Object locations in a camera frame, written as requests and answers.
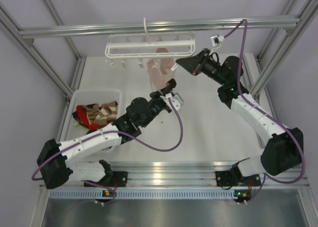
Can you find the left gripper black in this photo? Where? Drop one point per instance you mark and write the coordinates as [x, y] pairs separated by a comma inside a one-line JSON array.
[[157, 94]]

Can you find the brown white striped sock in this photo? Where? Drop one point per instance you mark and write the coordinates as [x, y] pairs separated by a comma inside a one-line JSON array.
[[102, 114]]

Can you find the slotted cable duct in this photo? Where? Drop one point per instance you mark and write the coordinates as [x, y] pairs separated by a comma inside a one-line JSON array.
[[149, 194]]

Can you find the white plastic basket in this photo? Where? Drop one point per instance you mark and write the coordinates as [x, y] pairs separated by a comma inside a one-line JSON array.
[[72, 130]]

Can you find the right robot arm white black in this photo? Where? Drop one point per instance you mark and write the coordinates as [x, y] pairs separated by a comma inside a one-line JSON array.
[[284, 147]]

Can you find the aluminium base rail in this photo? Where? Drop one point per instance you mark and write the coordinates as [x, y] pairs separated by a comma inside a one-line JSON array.
[[141, 174]]

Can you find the pink sock back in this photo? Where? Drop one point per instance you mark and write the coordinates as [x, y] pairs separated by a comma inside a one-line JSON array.
[[165, 67]]

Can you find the pink sock front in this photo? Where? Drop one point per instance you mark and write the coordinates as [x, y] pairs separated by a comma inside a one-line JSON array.
[[155, 72]]

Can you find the white plastic clip hanger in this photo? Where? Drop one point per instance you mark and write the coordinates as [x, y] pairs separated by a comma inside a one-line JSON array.
[[149, 45]]

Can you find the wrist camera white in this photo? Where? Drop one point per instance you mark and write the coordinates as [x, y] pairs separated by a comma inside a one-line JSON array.
[[216, 40], [172, 101]]

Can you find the aluminium top crossbar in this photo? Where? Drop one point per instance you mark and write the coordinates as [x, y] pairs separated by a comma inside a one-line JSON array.
[[281, 21]]

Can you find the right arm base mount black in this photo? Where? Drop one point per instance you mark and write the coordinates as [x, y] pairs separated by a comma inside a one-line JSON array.
[[230, 178]]

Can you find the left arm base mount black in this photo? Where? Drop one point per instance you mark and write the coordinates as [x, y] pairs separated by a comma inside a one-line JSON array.
[[118, 179]]

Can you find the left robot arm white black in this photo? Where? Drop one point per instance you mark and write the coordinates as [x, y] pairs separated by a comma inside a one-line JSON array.
[[59, 163]]

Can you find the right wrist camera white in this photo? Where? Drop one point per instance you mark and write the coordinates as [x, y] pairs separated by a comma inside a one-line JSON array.
[[216, 40]]

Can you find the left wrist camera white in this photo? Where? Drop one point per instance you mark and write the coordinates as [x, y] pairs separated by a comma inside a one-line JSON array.
[[172, 101]]

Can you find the white hanger clip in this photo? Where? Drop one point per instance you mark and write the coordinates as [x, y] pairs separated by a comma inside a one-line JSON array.
[[173, 68]]

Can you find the pink sock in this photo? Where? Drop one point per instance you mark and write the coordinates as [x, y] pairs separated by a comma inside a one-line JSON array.
[[165, 67], [155, 72]]

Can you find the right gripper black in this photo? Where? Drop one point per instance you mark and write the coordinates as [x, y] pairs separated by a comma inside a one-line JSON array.
[[193, 64]]

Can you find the red sock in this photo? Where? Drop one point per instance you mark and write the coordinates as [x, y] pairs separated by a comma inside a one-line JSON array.
[[81, 116]]

